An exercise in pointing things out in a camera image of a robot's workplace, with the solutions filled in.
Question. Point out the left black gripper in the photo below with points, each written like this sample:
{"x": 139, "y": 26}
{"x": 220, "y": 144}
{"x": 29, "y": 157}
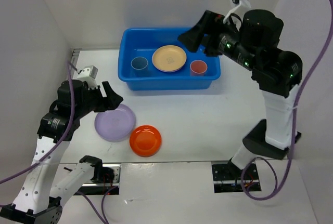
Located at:
{"x": 111, "y": 102}

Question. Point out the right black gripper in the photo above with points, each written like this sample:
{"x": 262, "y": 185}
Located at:
{"x": 209, "y": 23}

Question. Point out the purple plate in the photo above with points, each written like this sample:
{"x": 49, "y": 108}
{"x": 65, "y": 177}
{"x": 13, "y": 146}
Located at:
{"x": 115, "y": 125}

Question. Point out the yellow plate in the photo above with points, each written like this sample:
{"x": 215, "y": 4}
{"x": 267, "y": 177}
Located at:
{"x": 169, "y": 58}

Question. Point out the pink cup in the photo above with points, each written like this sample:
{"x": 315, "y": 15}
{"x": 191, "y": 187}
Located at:
{"x": 198, "y": 68}

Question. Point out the blue cup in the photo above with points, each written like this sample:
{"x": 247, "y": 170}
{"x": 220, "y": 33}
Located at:
{"x": 140, "y": 66}

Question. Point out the orange plate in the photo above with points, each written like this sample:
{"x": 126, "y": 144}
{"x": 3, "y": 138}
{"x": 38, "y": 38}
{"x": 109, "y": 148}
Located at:
{"x": 145, "y": 141}

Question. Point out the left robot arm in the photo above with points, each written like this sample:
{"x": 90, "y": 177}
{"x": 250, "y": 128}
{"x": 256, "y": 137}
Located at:
{"x": 39, "y": 199}

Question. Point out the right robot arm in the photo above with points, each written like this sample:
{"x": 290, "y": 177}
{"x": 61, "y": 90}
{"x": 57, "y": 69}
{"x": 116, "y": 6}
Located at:
{"x": 278, "y": 73}

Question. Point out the blue plastic bin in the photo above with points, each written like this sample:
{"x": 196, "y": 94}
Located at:
{"x": 143, "y": 42}

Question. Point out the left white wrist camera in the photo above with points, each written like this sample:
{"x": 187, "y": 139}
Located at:
{"x": 88, "y": 74}

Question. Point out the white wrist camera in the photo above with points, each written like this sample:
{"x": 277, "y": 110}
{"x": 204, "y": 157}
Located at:
{"x": 88, "y": 74}
{"x": 236, "y": 4}

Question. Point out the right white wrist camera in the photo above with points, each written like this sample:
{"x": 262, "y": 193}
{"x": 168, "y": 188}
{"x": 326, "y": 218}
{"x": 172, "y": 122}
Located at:
{"x": 236, "y": 4}

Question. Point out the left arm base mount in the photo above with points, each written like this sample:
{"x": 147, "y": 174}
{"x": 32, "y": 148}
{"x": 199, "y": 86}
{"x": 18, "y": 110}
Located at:
{"x": 109, "y": 180}

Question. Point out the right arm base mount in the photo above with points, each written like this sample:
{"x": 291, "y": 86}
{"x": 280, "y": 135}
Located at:
{"x": 225, "y": 182}

